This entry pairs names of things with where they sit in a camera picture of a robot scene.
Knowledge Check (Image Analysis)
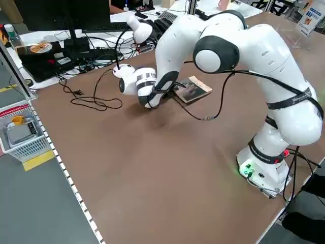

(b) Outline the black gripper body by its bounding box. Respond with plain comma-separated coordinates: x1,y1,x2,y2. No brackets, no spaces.
165,80,187,100

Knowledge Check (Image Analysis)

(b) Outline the dark book with hands cover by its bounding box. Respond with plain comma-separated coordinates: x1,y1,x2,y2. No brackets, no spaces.
172,75,213,105

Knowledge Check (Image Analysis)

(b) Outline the black finned power supply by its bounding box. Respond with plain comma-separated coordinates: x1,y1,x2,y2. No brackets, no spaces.
154,19,175,35

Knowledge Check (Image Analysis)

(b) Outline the white desk lamp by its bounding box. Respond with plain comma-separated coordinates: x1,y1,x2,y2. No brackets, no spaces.
112,15,153,78

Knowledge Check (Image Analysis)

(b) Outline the black perforated panel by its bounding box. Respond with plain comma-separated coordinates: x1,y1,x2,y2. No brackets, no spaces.
158,10,178,22

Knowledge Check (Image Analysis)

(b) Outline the black keyboard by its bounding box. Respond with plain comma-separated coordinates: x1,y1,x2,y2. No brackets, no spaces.
81,22,134,34

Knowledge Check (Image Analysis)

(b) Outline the black computer monitor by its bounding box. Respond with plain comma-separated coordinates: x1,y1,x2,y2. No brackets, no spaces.
15,0,111,53

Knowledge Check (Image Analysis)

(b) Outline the black equipment box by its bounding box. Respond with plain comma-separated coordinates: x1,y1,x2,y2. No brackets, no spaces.
19,41,75,83

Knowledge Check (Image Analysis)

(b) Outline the orange printed disc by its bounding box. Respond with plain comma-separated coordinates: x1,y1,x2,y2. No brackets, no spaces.
29,42,53,53

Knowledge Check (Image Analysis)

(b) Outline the white plastic basket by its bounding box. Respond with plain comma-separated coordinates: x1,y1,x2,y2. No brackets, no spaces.
0,100,51,163

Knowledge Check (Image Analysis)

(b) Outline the grey digital scale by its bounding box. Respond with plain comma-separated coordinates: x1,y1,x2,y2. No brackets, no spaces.
5,121,37,144

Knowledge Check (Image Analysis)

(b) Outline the clear plastic bottle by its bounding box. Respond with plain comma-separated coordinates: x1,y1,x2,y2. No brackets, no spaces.
3,24,21,49

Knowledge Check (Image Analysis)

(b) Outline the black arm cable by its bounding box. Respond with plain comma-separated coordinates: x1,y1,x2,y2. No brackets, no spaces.
175,68,313,121

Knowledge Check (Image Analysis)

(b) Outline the aluminium frame post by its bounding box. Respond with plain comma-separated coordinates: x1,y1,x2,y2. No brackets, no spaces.
186,0,198,16

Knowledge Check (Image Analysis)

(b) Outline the black lamp cable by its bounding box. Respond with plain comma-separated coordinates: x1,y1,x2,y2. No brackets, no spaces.
58,68,123,112

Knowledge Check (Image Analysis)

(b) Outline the aluminium frame rail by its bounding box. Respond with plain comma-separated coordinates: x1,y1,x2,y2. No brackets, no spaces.
0,40,38,100

